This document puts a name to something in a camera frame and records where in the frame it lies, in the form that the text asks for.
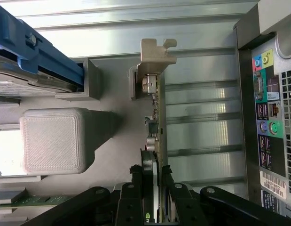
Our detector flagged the silver CPU chip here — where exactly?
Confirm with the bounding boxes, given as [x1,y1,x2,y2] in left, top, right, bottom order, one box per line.
[0,129,25,177]

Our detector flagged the green loose RAM stick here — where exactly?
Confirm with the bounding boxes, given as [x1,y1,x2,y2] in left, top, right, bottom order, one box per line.
[8,194,76,208]

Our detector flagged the silver hard disk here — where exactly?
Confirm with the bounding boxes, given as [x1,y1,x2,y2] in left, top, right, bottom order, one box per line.
[0,48,77,99]

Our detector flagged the open black PC case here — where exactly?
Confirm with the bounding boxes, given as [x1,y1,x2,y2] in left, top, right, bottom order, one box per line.
[233,0,291,226]

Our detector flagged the grey plastic parts rack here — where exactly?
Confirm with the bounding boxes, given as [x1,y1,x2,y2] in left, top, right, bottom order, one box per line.
[0,56,166,226]

